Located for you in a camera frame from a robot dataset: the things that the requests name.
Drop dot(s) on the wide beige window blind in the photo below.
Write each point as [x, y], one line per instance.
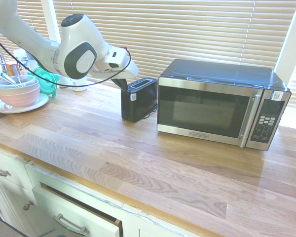
[175, 29]

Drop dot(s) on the white plastic jar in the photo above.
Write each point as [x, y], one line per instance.
[19, 55]

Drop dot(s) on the stainless steel black microwave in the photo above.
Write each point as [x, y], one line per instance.
[212, 108]

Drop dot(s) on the silver cabinet knob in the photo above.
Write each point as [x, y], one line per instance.
[27, 205]

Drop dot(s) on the white cup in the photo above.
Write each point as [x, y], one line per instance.
[75, 85]

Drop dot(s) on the clear plastic container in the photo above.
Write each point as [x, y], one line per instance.
[24, 80]

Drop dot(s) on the white kitchen cabinet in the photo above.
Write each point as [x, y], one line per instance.
[12, 192]

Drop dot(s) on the cream bowl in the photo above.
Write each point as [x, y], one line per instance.
[27, 87]

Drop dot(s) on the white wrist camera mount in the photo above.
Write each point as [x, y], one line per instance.
[116, 58]

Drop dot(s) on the white open drawer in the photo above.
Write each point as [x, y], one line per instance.
[71, 212]

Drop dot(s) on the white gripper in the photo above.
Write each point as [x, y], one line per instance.
[129, 71]

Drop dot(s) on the pink bowl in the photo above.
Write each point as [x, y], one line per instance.
[17, 97]

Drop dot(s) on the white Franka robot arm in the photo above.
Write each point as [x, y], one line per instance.
[27, 37]

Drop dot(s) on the orange food box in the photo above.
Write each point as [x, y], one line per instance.
[12, 69]

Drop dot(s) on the black slot toaster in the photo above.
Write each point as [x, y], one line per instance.
[134, 106]

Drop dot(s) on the green plastic lid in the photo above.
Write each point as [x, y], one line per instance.
[48, 85]

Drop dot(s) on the white round plate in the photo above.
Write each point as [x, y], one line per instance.
[37, 103]

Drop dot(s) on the narrow beige window blind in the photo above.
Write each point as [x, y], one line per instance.
[32, 17]

